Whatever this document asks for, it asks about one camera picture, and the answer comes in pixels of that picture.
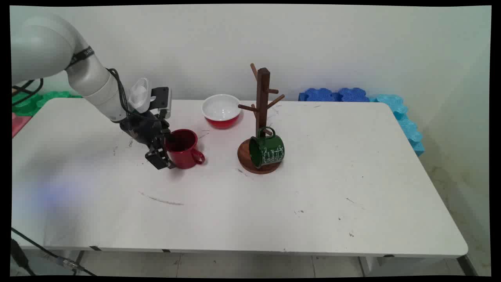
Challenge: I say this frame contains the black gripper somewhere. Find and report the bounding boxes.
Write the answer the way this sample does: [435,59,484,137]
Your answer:
[119,111,177,170]

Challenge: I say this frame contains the red enamel mug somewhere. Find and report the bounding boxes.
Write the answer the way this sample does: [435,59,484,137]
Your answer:
[164,128,205,170]

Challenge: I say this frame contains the green enamel mug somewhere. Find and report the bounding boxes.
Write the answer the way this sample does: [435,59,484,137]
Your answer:
[249,126,285,168]

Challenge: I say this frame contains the red bowl white inside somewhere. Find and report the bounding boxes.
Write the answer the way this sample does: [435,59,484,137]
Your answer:
[201,94,242,129]

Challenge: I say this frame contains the dark wooden mug tree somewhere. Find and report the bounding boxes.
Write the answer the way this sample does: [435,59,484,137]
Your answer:
[237,63,286,175]

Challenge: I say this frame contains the green foam mat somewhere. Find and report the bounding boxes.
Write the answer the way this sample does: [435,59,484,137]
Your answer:
[12,90,83,117]

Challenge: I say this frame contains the black table leg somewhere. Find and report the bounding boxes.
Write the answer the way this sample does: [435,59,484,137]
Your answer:
[72,251,85,275]

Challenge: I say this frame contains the pink red foam mat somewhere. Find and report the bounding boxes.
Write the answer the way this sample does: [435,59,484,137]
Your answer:
[12,113,32,138]

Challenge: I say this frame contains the dark blue foam mat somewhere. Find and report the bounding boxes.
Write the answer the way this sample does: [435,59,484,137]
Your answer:
[298,88,339,102]
[338,88,371,103]

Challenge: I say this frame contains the cyan foam mat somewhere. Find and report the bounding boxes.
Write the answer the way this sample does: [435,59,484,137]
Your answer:
[397,115,425,157]
[369,94,409,120]

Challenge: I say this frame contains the white table leg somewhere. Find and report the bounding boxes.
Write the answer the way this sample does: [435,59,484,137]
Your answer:
[358,256,396,277]

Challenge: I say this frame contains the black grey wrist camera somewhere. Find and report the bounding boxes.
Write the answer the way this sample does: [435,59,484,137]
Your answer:
[150,87,172,119]

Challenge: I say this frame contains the white ribbed camera mount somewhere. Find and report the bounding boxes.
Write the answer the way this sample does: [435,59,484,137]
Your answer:
[128,78,151,114]

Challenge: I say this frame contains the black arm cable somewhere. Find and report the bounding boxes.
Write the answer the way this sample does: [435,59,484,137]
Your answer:
[106,68,165,123]

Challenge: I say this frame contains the black velcro strap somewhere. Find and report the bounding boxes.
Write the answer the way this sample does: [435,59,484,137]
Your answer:
[70,46,96,66]

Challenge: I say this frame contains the black background cable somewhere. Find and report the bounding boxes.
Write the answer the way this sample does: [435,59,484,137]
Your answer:
[12,78,44,98]

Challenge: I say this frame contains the black floor cable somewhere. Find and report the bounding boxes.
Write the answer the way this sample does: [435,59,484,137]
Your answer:
[11,227,97,277]

